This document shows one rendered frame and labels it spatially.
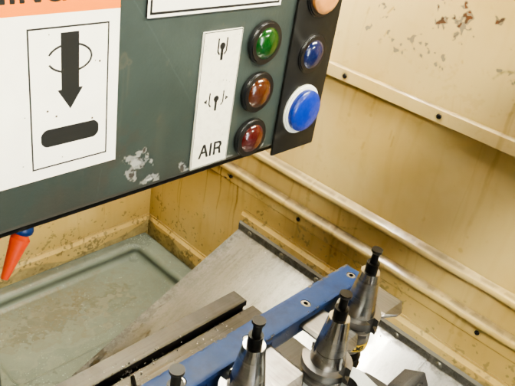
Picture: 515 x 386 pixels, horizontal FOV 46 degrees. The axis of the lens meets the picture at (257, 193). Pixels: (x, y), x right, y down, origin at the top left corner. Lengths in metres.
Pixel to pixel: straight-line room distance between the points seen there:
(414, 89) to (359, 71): 0.13
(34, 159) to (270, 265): 1.27
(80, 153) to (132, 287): 1.52
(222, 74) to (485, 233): 0.91
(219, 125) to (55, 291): 1.47
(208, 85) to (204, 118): 0.02
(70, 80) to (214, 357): 0.50
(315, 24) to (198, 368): 0.45
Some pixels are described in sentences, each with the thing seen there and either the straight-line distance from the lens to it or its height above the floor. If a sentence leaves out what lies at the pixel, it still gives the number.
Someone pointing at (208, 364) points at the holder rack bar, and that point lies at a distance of 0.74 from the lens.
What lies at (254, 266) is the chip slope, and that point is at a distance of 1.55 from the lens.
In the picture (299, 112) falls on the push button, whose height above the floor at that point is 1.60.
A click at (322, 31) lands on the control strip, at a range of 0.42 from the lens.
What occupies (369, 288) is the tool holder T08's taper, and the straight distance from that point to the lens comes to 0.82.
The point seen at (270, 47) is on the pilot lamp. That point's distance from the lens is 0.38.
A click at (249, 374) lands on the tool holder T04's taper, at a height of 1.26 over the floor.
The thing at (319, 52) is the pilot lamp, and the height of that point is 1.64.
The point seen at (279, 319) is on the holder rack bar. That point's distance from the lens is 0.81.
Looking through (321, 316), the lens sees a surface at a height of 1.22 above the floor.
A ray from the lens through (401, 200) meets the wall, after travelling 1.28.
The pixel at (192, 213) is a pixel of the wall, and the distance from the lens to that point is 1.78.
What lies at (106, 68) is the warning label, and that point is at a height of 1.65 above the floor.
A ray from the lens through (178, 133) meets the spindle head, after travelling 0.36.
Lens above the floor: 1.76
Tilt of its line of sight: 30 degrees down
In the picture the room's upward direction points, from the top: 10 degrees clockwise
